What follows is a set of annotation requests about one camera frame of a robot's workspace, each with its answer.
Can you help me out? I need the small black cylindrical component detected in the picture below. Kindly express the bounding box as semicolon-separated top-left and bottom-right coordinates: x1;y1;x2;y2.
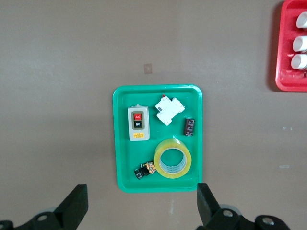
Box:
134;164;151;180

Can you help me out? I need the yellow packing tape roll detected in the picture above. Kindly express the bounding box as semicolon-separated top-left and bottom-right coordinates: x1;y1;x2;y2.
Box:
153;138;192;180

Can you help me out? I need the small orange patterned component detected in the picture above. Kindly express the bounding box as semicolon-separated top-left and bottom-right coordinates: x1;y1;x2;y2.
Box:
145;161;157;175

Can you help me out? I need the grey on-off switch box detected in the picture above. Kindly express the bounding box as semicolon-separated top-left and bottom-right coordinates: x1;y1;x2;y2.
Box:
127;104;151;142

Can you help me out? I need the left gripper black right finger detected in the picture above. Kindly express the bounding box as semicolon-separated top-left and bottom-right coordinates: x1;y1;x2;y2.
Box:
196;182;291;230

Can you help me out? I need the white brass pipe fitting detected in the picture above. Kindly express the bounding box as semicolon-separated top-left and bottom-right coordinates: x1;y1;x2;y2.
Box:
292;35;307;53
295;11;307;30
290;53;307;71

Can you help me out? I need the white circuit breaker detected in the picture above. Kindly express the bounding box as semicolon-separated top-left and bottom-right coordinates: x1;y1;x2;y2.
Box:
154;94;186;126

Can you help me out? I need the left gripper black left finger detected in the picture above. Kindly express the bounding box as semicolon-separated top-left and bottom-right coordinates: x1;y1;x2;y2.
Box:
0;184;88;230

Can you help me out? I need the green plastic tray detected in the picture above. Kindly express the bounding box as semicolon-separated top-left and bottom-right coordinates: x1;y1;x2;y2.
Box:
112;83;204;194

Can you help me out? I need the red tray holding fittings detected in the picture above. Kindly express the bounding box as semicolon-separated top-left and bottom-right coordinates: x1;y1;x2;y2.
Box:
275;0;307;92

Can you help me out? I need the black cylindrical capacitor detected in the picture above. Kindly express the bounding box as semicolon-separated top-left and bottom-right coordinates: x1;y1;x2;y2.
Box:
183;116;195;137

